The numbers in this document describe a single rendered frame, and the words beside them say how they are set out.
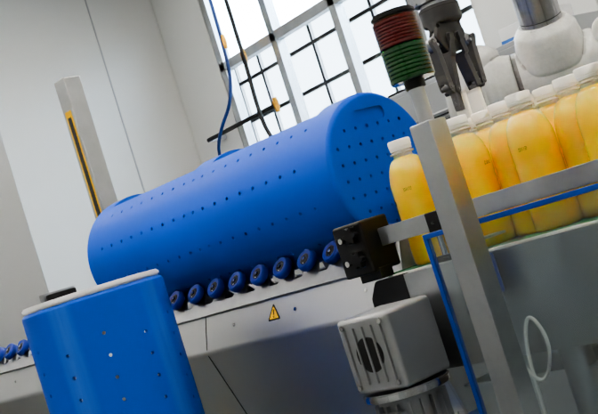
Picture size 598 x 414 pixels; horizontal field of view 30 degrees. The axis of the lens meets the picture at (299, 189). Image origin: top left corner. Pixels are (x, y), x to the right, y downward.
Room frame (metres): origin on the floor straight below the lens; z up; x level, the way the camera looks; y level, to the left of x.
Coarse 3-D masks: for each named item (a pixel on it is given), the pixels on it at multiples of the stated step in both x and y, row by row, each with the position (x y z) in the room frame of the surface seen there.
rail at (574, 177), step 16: (592, 160) 1.54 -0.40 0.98; (544, 176) 1.60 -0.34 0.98; (560, 176) 1.58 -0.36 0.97; (576, 176) 1.56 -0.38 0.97; (592, 176) 1.55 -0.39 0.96; (496, 192) 1.67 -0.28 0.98; (512, 192) 1.65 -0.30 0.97; (528, 192) 1.63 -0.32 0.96; (544, 192) 1.61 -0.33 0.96; (560, 192) 1.59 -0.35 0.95; (480, 208) 1.70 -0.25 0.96; (496, 208) 1.67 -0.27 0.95; (400, 224) 1.82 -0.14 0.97; (416, 224) 1.79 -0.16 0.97; (384, 240) 1.85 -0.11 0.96
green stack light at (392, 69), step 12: (396, 48) 1.50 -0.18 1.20; (408, 48) 1.50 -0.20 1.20; (420, 48) 1.51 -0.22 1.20; (384, 60) 1.52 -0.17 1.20; (396, 60) 1.51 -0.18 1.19; (408, 60) 1.50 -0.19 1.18; (420, 60) 1.50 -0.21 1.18; (396, 72) 1.51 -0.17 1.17; (408, 72) 1.50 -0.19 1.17; (420, 72) 1.50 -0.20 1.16; (432, 72) 1.52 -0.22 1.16; (396, 84) 1.52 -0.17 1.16
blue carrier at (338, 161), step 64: (320, 128) 2.04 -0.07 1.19; (384, 128) 2.11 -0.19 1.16; (192, 192) 2.33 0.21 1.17; (256, 192) 2.15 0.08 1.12; (320, 192) 2.03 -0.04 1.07; (384, 192) 2.07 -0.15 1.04; (128, 256) 2.51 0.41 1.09; (192, 256) 2.35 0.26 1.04; (256, 256) 2.25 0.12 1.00; (320, 256) 2.19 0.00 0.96
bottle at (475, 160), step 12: (456, 132) 1.77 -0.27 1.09; (468, 132) 1.78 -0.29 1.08; (456, 144) 1.76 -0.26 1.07; (468, 144) 1.75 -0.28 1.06; (480, 144) 1.76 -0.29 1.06; (468, 156) 1.75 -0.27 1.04; (480, 156) 1.75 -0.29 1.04; (468, 168) 1.75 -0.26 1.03; (480, 168) 1.75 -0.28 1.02; (492, 168) 1.76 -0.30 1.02; (468, 180) 1.75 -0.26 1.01; (480, 180) 1.75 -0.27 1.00; (492, 180) 1.76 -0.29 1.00; (480, 192) 1.75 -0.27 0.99
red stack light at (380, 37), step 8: (392, 16) 1.50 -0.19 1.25; (400, 16) 1.50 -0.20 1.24; (408, 16) 1.51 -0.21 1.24; (416, 16) 1.52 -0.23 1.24; (376, 24) 1.52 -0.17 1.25; (384, 24) 1.51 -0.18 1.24; (392, 24) 1.50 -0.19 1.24; (400, 24) 1.50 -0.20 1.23; (408, 24) 1.50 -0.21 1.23; (416, 24) 1.52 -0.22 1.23; (376, 32) 1.52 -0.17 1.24; (384, 32) 1.51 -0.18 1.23; (392, 32) 1.50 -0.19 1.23; (400, 32) 1.50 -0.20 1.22; (408, 32) 1.50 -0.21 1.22; (416, 32) 1.51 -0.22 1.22; (376, 40) 1.53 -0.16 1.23; (384, 40) 1.51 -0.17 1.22; (392, 40) 1.50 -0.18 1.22; (400, 40) 1.50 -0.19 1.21; (408, 40) 1.50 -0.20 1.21; (384, 48) 1.52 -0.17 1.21
